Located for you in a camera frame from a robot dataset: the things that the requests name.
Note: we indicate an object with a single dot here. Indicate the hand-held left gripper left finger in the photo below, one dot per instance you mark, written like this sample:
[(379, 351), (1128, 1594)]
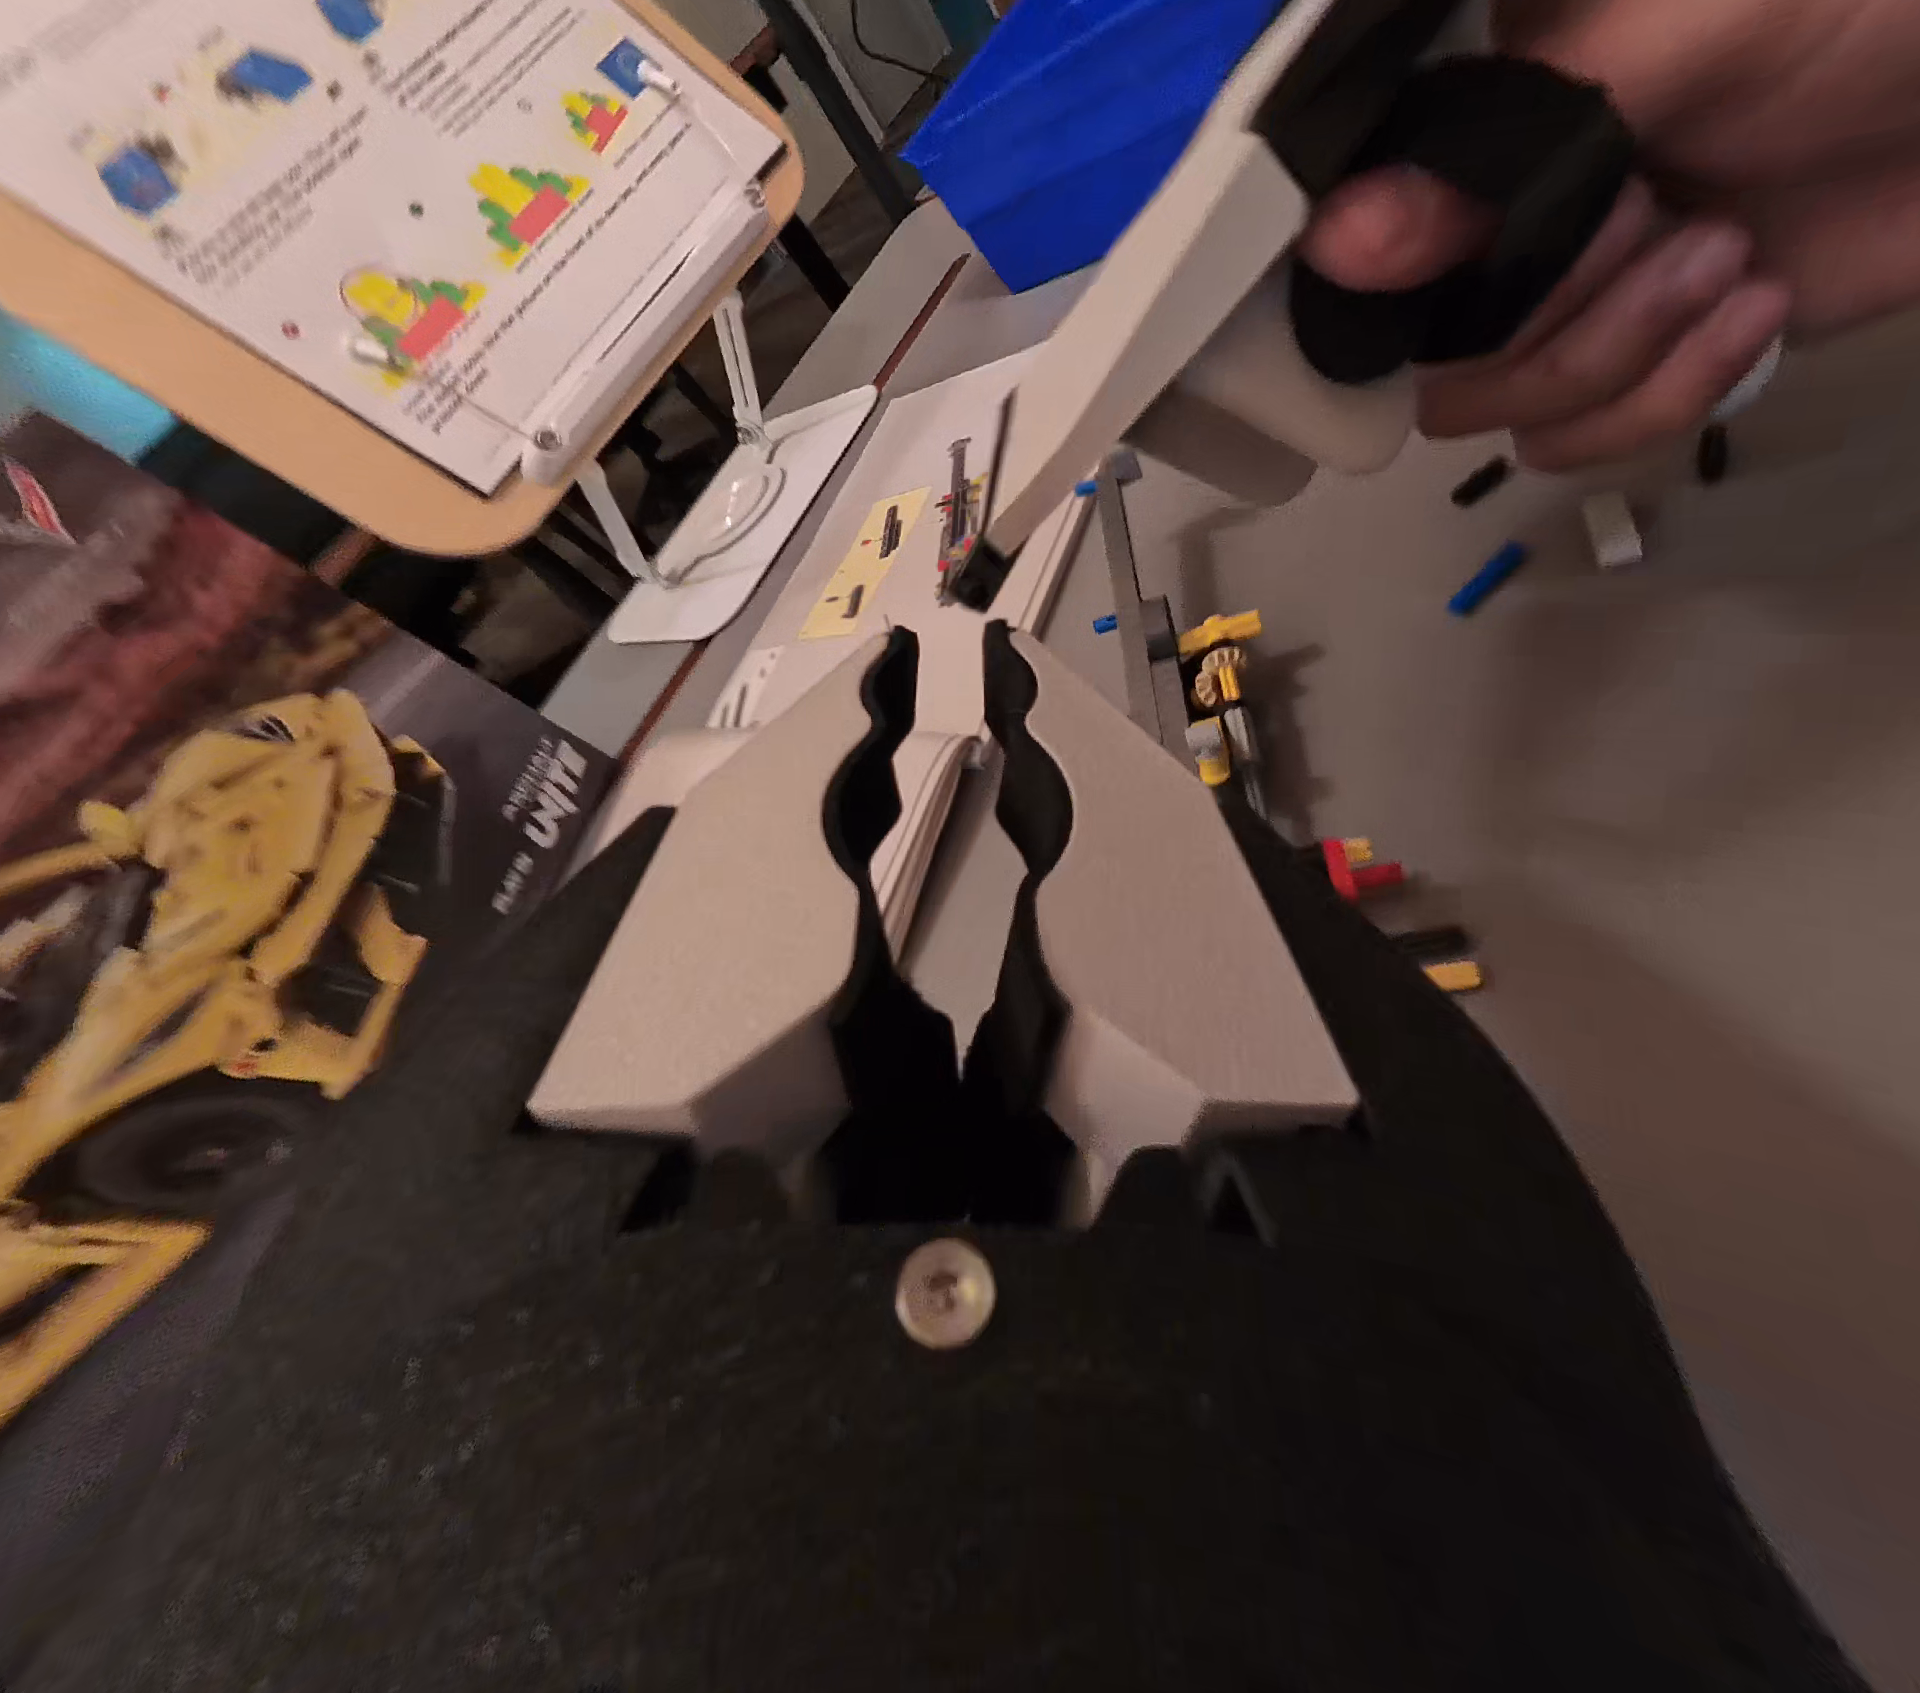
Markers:
[(706, 973)]

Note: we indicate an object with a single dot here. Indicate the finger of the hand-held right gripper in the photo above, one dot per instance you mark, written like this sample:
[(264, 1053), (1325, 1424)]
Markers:
[(1170, 268)]

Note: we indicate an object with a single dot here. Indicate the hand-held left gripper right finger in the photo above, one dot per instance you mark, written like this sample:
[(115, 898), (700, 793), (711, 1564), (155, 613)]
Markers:
[(1201, 973)]

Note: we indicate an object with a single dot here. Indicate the lego instruction booklet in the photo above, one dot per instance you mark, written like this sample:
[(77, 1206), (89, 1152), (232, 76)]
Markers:
[(930, 403)]

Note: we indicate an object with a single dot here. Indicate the long grey Technic assembly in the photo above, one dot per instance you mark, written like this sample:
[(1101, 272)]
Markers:
[(1156, 644)]

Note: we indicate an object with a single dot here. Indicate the blue lego pin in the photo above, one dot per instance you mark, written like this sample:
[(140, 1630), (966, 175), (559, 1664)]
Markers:
[(1489, 578)]

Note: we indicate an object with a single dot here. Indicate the yellow car lego box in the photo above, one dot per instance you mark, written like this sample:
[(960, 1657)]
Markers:
[(225, 823)]

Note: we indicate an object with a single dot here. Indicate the blue plastic bin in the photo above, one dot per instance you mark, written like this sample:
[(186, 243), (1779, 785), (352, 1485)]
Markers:
[(1125, 73)]

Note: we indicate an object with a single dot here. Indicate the wooden clipboard with papers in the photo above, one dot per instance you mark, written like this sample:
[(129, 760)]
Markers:
[(300, 73)]

